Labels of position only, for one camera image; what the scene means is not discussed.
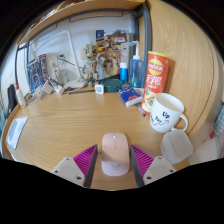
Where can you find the blue spray bottle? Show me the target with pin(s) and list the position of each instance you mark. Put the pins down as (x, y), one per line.
(136, 70)

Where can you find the blue patterned mouse pad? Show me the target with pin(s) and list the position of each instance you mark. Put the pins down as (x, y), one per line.
(16, 131)

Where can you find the small white cube clock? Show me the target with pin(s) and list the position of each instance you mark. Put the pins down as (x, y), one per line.
(99, 88)

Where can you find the white power strip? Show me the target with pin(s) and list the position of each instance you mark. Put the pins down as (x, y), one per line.
(48, 87)

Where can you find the black marker stick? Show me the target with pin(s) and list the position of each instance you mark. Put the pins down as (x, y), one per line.
(81, 91)

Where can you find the white mug with black print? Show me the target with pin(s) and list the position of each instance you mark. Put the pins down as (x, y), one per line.
(165, 113)

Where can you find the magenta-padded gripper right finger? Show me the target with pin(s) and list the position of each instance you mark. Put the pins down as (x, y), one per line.
(157, 168)

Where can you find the pink computer mouse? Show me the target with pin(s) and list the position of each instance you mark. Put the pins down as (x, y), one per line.
(115, 155)

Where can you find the red chips can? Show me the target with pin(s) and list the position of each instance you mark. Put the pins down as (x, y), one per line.
(156, 80)

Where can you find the blue model kit box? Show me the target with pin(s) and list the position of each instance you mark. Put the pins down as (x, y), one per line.
(35, 71)

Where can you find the colourful picture box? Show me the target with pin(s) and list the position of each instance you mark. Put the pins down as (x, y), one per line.
(115, 36)

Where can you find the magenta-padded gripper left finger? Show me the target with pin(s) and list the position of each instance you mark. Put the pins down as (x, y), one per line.
(68, 170)

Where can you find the dark pen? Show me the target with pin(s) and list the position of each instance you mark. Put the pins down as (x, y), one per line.
(140, 109)

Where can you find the blue tissue packet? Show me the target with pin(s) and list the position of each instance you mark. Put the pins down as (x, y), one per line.
(130, 96)

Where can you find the teal round tin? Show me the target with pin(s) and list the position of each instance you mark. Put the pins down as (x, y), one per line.
(111, 85)

